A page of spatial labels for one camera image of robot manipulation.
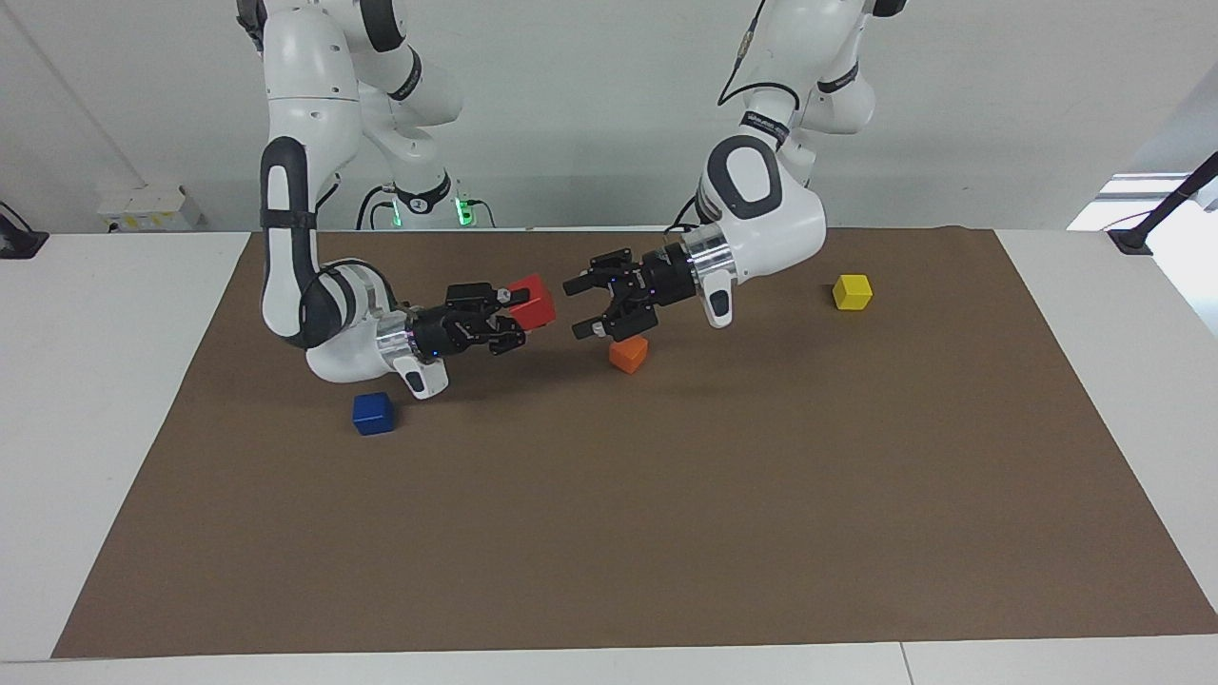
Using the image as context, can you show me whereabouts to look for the brown table mat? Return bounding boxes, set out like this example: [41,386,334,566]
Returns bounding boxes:
[52,226,1218,659]

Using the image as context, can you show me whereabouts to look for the black table clamp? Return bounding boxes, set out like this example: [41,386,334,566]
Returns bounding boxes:
[0,202,49,260]

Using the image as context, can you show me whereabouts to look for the black right base cable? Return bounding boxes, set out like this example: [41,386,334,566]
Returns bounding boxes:
[356,184,397,230]

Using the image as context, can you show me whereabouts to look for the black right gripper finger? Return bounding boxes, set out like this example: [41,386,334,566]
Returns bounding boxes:
[447,281,534,315]
[476,316,526,356]

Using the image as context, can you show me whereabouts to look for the black clamp stand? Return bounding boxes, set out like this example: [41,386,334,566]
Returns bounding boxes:
[1109,150,1218,256]

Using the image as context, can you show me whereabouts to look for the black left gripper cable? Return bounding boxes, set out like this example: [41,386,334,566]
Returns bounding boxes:
[717,0,802,108]

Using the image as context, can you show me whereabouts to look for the red wooden block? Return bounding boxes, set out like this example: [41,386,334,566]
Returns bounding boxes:
[506,274,556,330]

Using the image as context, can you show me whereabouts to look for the white power strip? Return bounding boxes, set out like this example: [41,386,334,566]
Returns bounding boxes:
[95,185,204,233]

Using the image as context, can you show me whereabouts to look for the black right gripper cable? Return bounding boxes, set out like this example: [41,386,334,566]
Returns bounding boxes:
[326,257,399,311]

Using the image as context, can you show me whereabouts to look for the blue wooden block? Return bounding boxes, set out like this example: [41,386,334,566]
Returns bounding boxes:
[352,392,394,437]

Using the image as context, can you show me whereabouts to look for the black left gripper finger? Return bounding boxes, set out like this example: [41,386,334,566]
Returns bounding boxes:
[571,293,653,342]
[563,249,640,296]

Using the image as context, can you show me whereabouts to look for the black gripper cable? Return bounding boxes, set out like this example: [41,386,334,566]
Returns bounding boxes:
[717,0,802,108]
[326,257,399,311]

